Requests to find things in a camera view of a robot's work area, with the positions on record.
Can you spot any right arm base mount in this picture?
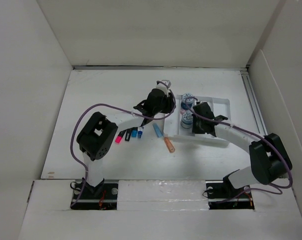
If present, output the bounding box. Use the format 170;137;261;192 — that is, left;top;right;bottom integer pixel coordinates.
202;176;255;210

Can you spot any pink highlighter marker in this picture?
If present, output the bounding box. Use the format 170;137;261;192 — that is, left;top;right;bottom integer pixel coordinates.
115;130;126;144

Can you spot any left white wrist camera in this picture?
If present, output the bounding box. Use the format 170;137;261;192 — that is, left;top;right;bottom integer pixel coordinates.
156;79;171;97

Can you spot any blue putty jar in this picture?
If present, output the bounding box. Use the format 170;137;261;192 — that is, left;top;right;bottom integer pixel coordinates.
180;93;194;110
180;111;193;129

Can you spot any white blue glue pen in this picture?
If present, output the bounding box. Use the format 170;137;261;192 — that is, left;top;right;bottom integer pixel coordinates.
137;126;144;139

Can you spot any white plastic organizer tray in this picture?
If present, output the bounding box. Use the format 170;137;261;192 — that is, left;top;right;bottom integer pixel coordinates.
163;93;231;146

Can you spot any blue highlighter marker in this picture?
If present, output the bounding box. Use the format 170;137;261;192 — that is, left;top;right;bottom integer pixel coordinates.
131;127;138;138

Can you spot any aluminium rail right side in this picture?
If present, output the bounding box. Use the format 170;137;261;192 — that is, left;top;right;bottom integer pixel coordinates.
240;70;268;135

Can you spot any black marker pen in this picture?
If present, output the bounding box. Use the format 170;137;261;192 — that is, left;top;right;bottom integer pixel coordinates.
124;128;132;142

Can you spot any orange correction tape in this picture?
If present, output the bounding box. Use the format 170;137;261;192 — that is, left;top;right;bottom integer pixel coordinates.
163;137;175;154

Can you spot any blue correction tape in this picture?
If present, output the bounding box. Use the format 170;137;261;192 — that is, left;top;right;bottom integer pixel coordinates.
152;123;164;138

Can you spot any pink correction tape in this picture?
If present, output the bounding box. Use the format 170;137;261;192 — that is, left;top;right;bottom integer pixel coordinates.
180;108;187;115

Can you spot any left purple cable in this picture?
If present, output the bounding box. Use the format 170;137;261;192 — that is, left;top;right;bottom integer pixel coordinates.
70;80;177;207

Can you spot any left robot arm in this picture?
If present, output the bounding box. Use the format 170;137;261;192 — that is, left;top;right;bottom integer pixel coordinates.
76;86;176;199

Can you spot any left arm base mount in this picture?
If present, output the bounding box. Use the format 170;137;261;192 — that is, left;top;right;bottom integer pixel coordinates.
70;178;119;211

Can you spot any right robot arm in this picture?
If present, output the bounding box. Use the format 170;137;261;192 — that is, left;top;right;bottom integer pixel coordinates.
190;101;293;197

